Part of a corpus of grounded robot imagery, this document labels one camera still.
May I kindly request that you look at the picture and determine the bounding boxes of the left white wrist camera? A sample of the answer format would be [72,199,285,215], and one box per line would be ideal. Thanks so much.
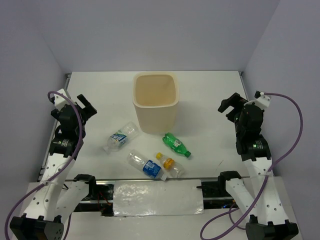
[49,88,71,111]

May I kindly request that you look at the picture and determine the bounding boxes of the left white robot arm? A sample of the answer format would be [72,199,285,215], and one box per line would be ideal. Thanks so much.
[4,88,98,240]

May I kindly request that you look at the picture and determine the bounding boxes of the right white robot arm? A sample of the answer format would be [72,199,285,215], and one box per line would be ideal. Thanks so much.
[217,92,299,240]

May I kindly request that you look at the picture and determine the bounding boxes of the clear bottle yellow cap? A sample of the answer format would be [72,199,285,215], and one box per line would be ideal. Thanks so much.
[155,152,185,179]

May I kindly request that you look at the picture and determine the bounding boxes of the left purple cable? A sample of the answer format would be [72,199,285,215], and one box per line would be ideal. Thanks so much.
[4,90,85,240]

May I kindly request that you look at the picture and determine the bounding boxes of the clear bottle blue label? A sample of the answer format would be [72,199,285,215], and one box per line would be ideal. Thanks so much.
[127,150,167,181]

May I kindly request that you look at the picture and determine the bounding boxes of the clear bottle green-blue label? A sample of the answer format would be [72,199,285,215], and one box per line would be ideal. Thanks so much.
[103,121,140,153]

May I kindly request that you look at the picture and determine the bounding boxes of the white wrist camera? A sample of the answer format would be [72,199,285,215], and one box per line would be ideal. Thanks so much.
[244,91,271,110]
[49,88,71,111]

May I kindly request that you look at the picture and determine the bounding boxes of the silver foil tape sheet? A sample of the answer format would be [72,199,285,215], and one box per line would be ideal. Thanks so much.
[113,179,204,217]

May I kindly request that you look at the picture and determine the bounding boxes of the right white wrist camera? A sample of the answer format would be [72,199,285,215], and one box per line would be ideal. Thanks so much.
[244,91,271,110]

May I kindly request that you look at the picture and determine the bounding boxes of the green plastic bottle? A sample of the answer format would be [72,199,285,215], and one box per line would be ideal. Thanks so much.
[162,132,191,158]

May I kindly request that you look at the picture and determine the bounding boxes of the cream plastic waste bin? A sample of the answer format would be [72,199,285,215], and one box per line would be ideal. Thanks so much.
[132,71,180,134]

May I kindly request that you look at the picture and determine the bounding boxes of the right aluminium table rail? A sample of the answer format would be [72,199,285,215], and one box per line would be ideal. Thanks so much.
[238,71,250,100]

